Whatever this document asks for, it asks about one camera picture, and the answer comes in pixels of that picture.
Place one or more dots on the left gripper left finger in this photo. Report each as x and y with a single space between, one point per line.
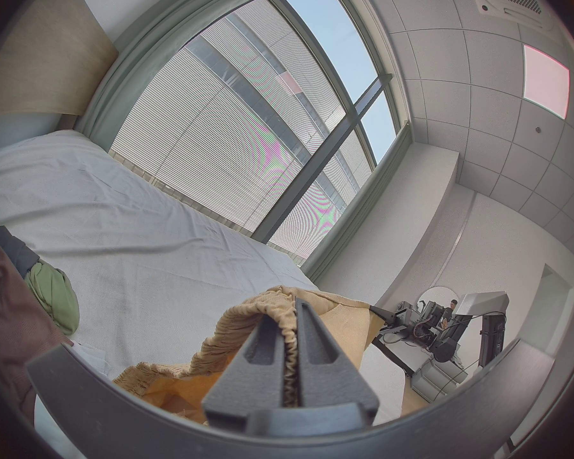
234 390

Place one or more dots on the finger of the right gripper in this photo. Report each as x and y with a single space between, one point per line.
385 317

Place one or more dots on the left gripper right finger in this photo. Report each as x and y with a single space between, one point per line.
339 390

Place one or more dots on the tan shorts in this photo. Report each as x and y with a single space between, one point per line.
349 318

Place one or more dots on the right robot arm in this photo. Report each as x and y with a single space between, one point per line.
483 301

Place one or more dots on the bed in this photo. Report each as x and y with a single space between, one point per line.
148 237

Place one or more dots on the grey-green curtain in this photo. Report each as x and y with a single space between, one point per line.
363 208
127 62

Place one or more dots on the pale blue garment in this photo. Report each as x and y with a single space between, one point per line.
93 359

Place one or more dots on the green garment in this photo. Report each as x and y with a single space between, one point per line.
55 299

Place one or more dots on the brown garment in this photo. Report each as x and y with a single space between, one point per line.
9 313

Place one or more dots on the window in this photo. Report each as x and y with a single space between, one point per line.
229 127

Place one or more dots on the black garment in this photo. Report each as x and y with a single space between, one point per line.
14 251

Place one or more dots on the ceiling light panel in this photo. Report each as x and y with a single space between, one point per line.
545 79

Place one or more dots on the round wall mirror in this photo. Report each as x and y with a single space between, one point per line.
433 299

